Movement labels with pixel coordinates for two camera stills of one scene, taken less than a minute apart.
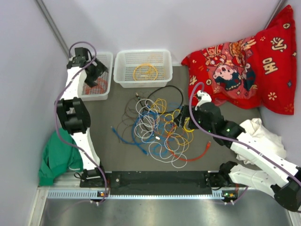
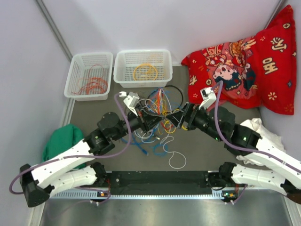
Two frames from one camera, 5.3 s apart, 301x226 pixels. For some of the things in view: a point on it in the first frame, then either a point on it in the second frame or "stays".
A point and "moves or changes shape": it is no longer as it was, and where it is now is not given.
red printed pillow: x=259 y=71 stays
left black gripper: x=100 y=68 -> x=146 y=120
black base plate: x=153 y=182 stays
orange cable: x=101 y=87 stays
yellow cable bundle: x=181 y=130 moves or changes shape
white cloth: x=253 y=128 stays
